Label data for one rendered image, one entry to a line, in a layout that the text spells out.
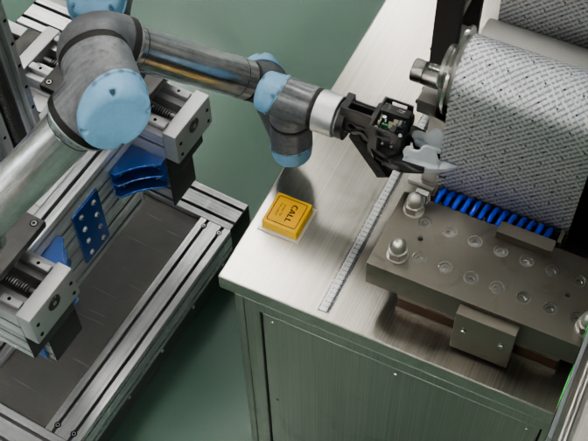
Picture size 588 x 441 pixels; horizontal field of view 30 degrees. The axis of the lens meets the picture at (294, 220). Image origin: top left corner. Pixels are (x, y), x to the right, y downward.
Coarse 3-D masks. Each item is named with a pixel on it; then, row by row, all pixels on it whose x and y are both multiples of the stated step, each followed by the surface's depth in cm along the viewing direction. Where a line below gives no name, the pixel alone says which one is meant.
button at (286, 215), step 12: (276, 204) 199; (288, 204) 199; (300, 204) 199; (264, 216) 198; (276, 216) 197; (288, 216) 197; (300, 216) 197; (276, 228) 197; (288, 228) 196; (300, 228) 197
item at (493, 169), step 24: (456, 144) 177; (480, 144) 175; (504, 144) 172; (480, 168) 179; (504, 168) 176; (528, 168) 174; (552, 168) 171; (576, 168) 169; (480, 192) 184; (504, 192) 181; (528, 192) 179; (552, 192) 176; (576, 192) 173; (528, 216) 183; (552, 216) 180
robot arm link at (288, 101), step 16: (272, 80) 186; (288, 80) 186; (256, 96) 187; (272, 96) 186; (288, 96) 185; (304, 96) 184; (272, 112) 187; (288, 112) 185; (304, 112) 184; (288, 128) 189; (304, 128) 188
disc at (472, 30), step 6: (468, 30) 168; (474, 30) 172; (468, 36) 169; (462, 42) 167; (456, 54) 166; (456, 60) 167; (450, 66) 166; (450, 72) 166; (450, 78) 168; (444, 84) 167; (444, 90) 168; (444, 96) 169; (444, 102) 171; (444, 108) 173; (444, 114) 175
